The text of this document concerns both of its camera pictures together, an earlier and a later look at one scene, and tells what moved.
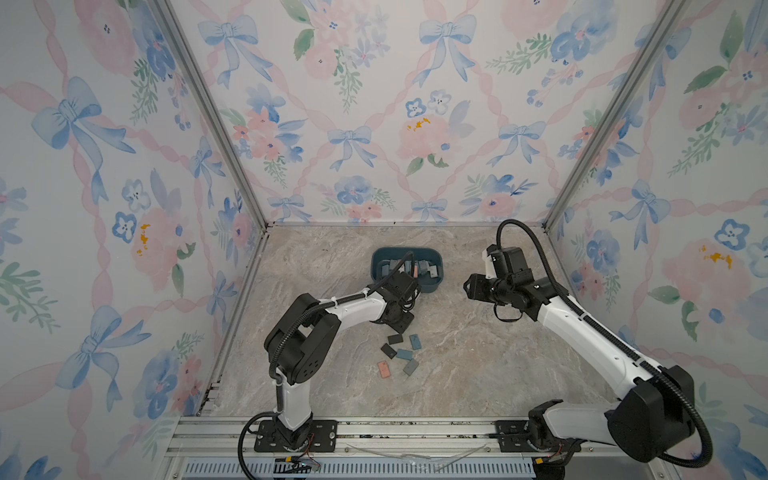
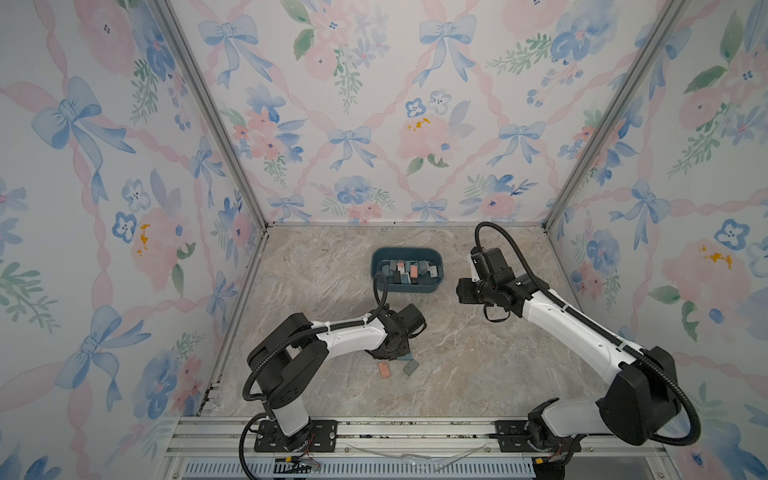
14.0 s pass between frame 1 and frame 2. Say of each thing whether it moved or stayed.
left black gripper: moved
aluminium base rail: stayed
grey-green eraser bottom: stayed
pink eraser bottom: stayed
